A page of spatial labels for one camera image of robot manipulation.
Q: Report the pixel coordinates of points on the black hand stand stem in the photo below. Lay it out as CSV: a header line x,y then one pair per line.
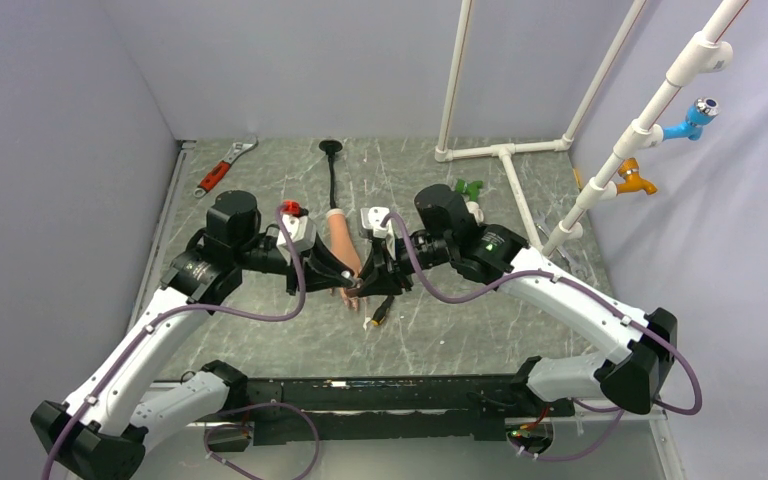
x,y
331,148

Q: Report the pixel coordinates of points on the red adjustable wrench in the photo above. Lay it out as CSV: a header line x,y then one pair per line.
x,y
213,177

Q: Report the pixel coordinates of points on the glitter nail polish bottle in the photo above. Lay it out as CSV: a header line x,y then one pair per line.
x,y
350,282

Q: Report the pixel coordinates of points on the near black yellow screwdriver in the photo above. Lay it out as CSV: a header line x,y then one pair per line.
x,y
380,314

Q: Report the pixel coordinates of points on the mannequin practice hand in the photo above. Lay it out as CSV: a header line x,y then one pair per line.
x,y
341,244

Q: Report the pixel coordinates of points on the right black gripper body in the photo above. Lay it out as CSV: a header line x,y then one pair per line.
x,y
401,259

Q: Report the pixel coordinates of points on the black base frame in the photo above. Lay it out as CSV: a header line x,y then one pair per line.
x,y
276,411

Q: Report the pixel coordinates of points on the silver open-end wrench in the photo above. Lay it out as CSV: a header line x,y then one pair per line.
x,y
575,267

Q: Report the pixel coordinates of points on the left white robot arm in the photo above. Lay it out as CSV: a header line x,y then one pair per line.
x,y
106,427

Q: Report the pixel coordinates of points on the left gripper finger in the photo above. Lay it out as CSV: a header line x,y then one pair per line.
x,y
314,281
326,262

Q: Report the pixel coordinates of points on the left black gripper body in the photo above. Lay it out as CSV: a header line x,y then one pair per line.
x,y
282,267

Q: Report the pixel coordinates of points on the green valve pvc fitting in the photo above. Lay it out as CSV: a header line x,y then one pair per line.
x,y
471,191

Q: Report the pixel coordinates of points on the blue faucet valve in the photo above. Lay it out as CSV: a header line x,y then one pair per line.
x,y
700,114

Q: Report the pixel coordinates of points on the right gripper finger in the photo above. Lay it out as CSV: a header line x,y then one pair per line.
x,y
377,287
373,265

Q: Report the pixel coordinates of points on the orange faucet valve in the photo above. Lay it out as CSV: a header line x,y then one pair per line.
x,y
631,179

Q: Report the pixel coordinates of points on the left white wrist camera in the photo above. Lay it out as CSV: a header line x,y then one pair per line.
x,y
301,229

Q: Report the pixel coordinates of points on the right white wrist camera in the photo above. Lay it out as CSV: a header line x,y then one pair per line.
x,y
374,223

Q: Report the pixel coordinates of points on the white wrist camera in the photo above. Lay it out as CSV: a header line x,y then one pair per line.
x,y
374,223
301,229

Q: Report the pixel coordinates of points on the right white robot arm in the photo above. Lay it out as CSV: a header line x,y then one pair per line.
x,y
635,350

